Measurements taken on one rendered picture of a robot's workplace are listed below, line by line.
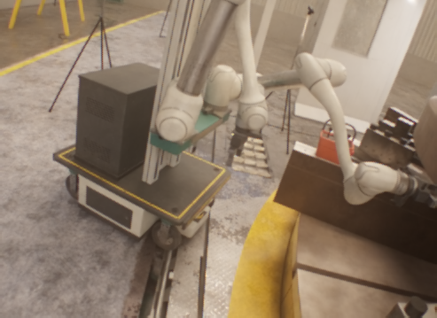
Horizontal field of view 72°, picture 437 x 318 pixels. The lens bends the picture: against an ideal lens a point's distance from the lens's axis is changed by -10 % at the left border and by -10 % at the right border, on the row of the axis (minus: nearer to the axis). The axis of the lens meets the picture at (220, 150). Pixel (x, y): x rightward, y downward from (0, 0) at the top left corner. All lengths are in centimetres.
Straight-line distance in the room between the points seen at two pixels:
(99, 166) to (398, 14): 442
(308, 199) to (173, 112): 109
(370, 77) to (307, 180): 342
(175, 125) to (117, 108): 55
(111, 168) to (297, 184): 107
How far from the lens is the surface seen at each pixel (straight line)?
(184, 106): 125
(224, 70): 189
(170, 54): 161
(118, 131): 176
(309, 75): 148
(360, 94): 522
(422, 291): 205
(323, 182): 196
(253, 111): 128
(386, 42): 519
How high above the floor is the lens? 141
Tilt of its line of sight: 26 degrees down
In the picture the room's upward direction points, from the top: 15 degrees clockwise
